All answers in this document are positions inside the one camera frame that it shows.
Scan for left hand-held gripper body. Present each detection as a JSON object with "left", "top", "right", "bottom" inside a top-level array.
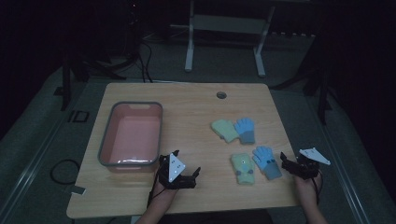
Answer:
[{"left": 158, "top": 152, "right": 198, "bottom": 190}]

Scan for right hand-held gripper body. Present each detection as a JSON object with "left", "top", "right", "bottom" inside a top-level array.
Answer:
[{"left": 289, "top": 147, "right": 332, "bottom": 180}]

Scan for blue glove with dark dots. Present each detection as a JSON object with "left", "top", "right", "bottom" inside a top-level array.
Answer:
[{"left": 251, "top": 146, "right": 283, "bottom": 181}]

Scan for green glove with face print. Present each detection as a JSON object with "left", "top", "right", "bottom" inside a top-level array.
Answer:
[{"left": 230, "top": 152, "right": 257, "bottom": 186}]

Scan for pink basin with grey rim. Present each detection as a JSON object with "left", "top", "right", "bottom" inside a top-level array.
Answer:
[{"left": 97, "top": 101, "right": 164, "bottom": 174}]

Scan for blue knit glove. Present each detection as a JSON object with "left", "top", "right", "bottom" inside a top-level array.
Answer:
[{"left": 233, "top": 117, "right": 256, "bottom": 146}]

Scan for plain green knit glove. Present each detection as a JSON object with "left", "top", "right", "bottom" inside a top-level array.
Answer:
[{"left": 210, "top": 119, "right": 240, "bottom": 145}]

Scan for person's right hand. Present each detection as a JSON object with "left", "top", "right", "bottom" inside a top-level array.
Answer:
[{"left": 293, "top": 173, "right": 323, "bottom": 205}]

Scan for person's left hand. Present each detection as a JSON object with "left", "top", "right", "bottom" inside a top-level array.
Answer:
[{"left": 151, "top": 182, "right": 179, "bottom": 205}]

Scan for person's dark clothing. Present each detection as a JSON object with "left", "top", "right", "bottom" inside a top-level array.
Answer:
[{"left": 160, "top": 208, "right": 275, "bottom": 224}]

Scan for black metal stand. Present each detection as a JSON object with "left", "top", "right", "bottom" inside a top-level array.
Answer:
[
  {"left": 60, "top": 46, "right": 126, "bottom": 112},
  {"left": 273, "top": 60, "right": 333, "bottom": 126}
]

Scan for right hand-held gripper cable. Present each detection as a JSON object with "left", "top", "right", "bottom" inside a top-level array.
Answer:
[{"left": 313, "top": 169, "right": 324, "bottom": 205}]

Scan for hand-held gripper cable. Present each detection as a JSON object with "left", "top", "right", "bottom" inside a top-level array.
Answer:
[
  {"left": 147, "top": 172, "right": 166, "bottom": 209},
  {"left": 313, "top": 169, "right": 324, "bottom": 205}
]

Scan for left hand-held gripper cable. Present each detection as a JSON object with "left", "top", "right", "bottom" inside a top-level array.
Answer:
[{"left": 147, "top": 172, "right": 166, "bottom": 209}]

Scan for black hanging cables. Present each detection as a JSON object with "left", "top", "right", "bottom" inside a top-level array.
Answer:
[{"left": 135, "top": 39, "right": 154, "bottom": 84}]

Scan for black looped floor cable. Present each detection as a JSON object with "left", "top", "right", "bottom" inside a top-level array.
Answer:
[{"left": 49, "top": 159, "right": 80, "bottom": 187}]

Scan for white metal desk frame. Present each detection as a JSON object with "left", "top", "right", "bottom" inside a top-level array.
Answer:
[{"left": 184, "top": 0, "right": 276, "bottom": 78}]

